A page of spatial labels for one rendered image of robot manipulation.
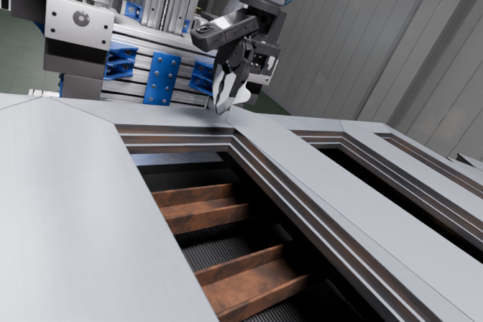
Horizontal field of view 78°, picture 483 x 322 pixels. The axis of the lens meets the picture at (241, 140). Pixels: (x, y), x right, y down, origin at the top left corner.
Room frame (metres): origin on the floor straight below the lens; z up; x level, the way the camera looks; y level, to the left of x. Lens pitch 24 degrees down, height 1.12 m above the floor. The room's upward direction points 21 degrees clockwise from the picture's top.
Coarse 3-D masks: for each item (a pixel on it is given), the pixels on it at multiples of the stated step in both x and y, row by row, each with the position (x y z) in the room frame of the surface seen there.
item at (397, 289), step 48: (144, 144) 0.48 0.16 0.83; (192, 144) 0.54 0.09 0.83; (240, 144) 0.59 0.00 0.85; (336, 144) 0.90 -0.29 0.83; (288, 192) 0.48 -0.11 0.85; (432, 192) 0.72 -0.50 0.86; (480, 192) 0.92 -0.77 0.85; (336, 240) 0.39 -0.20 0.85; (480, 240) 0.62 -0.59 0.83; (384, 288) 0.33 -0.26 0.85; (432, 288) 0.34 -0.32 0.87
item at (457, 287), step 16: (464, 256) 0.46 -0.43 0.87; (448, 272) 0.39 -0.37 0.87; (464, 272) 0.40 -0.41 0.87; (480, 272) 0.42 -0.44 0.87; (448, 288) 0.35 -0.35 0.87; (464, 288) 0.36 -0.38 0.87; (480, 288) 0.38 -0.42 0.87; (464, 304) 0.33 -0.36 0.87; (480, 304) 0.34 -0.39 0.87; (480, 320) 0.31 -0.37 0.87
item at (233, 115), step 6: (228, 114) 0.69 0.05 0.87; (234, 114) 0.70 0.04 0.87; (240, 114) 0.72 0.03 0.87; (246, 114) 0.74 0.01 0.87; (252, 114) 0.76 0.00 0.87; (258, 114) 0.77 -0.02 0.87; (228, 120) 0.65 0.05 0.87; (234, 120) 0.67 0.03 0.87; (240, 120) 0.68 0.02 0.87; (246, 120) 0.70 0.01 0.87; (252, 120) 0.71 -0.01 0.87; (258, 120) 0.73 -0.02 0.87; (264, 120) 0.75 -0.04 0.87; (270, 120) 0.76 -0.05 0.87
